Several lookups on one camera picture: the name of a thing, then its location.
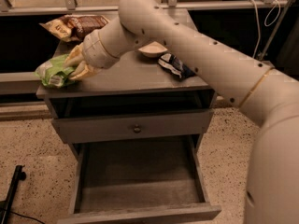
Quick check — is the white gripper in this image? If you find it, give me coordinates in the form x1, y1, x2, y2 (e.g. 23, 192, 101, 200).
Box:
64, 30, 119, 80

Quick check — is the green rice chip bag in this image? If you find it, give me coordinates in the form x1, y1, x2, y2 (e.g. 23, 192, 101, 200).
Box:
35, 54, 75, 88

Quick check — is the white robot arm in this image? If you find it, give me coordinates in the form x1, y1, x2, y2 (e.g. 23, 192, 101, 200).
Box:
65, 0, 299, 224

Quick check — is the brown chip bag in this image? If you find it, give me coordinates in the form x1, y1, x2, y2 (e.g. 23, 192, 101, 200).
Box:
41, 15, 109, 42

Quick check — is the closed grey upper drawer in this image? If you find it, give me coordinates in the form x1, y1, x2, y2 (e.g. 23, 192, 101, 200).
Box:
52, 110, 213, 144

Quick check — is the blue chip bag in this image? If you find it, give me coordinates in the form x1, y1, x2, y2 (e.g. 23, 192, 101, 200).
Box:
158, 53, 195, 79

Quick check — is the grey wooden drawer cabinet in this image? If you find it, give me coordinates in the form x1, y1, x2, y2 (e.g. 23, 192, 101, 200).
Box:
36, 8, 222, 224

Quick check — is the round metal drawer knob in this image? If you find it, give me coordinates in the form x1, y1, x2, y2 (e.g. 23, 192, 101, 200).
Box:
134, 124, 141, 133

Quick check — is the open grey lower drawer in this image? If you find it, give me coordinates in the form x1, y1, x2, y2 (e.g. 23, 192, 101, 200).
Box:
57, 136, 221, 224

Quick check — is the slanted metal stand pole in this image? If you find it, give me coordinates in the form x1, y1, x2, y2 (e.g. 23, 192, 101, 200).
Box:
257, 0, 296, 61

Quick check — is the metal railing frame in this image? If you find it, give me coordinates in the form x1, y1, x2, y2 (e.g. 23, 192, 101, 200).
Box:
0, 0, 299, 17

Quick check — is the black pole with cable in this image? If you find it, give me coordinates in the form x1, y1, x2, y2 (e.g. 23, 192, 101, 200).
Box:
0, 165, 45, 224

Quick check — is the white hanging cable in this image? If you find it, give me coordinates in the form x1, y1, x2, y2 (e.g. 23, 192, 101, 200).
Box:
248, 0, 282, 60

